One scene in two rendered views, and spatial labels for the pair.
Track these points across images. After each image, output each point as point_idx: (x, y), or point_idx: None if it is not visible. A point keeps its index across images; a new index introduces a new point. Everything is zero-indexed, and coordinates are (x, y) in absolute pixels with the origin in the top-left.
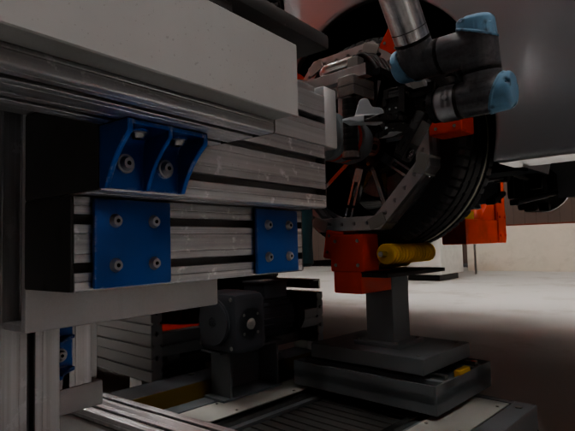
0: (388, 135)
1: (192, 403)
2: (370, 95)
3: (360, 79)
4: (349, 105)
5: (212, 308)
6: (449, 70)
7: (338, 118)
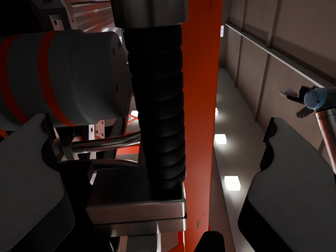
0: (20, 155)
1: None
2: (105, 214)
3: (156, 230)
4: (183, 166)
5: None
6: None
7: (88, 117)
